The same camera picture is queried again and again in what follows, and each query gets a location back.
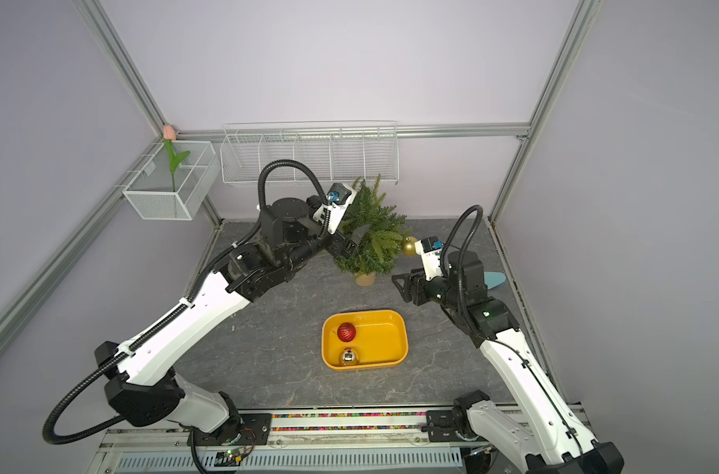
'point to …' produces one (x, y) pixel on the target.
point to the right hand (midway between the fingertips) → (404, 272)
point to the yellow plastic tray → (381, 338)
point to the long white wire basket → (339, 152)
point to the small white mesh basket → (150, 190)
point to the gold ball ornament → (408, 245)
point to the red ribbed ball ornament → (346, 332)
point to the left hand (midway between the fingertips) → (353, 214)
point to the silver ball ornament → (348, 355)
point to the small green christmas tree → (378, 249)
